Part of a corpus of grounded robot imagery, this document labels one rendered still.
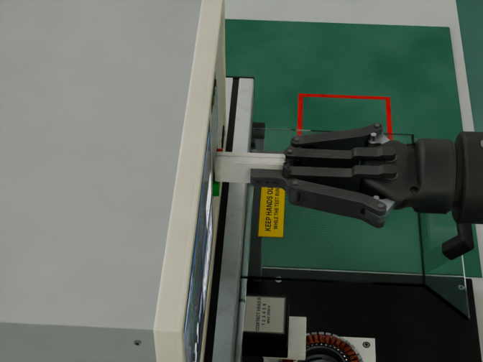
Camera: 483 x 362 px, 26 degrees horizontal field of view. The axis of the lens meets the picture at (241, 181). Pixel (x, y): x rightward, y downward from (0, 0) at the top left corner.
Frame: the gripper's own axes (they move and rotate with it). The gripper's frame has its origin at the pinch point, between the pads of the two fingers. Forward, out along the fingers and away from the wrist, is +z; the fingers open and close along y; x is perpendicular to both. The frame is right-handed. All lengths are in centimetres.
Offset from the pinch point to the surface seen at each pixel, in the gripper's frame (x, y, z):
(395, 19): -46, 89, -23
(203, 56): 11.3, 3.5, 4.8
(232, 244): -9.3, -2.2, 1.6
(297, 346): -32.7, 2.1, -6.0
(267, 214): -14.2, 7.0, -1.8
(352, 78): -46, 70, -15
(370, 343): -42.5, 10.3, -16.1
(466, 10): -120, 197, -58
